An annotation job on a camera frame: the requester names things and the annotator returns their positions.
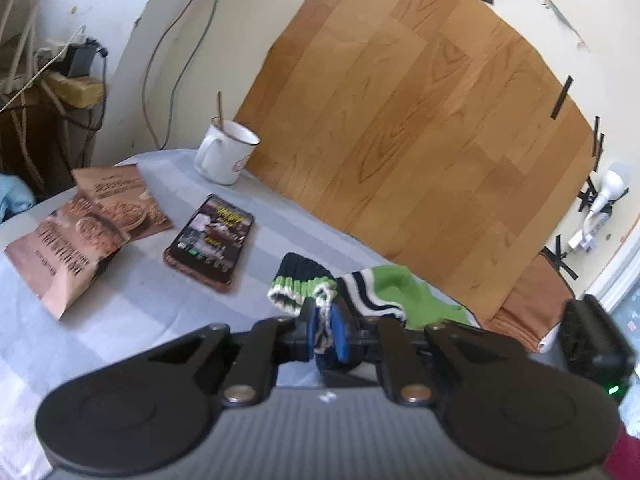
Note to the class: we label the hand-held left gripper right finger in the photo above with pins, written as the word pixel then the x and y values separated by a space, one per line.
pixel 343 334

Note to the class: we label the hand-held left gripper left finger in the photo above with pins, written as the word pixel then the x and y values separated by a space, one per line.
pixel 308 331

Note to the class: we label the green navy striped knit garment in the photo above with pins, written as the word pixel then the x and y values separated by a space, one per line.
pixel 400 290

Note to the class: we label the person's right forearm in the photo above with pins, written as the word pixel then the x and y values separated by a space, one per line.
pixel 625 455

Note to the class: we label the brown seat cushion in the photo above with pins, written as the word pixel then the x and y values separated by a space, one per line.
pixel 535 305

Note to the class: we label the crossed black tape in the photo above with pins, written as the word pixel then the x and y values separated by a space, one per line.
pixel 562 257
pixel 587 195

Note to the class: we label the smartphone in brown case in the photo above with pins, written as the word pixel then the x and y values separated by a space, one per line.
pixel 210 242

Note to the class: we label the blue white striped tablecloth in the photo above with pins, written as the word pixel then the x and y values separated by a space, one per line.
pixel 150 305

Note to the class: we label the white enamel mug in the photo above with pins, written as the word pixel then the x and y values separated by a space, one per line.
pixel 225 152

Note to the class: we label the small brown snack packet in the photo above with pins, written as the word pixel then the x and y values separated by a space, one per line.
pixel 122 197

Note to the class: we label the wooden stick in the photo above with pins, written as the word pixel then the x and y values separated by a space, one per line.
pixel 222 110

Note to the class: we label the large brown snack packet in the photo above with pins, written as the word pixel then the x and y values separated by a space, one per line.
pixel 55 260

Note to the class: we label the light blue cloth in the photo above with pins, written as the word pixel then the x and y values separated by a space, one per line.
pixel 14 197

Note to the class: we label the dark wooden cabinet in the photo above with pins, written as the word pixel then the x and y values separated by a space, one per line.
pixel 35 145

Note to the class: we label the yellow brown box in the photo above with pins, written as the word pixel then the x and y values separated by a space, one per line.
pixel 77 91

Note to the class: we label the white power strip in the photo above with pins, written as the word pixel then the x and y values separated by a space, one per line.
pixel 65 50

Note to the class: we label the white window frame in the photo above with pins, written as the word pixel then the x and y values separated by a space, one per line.
pixel 617 275

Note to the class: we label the wood pattern wall sheet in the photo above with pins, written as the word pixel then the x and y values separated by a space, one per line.
pixel 415 130

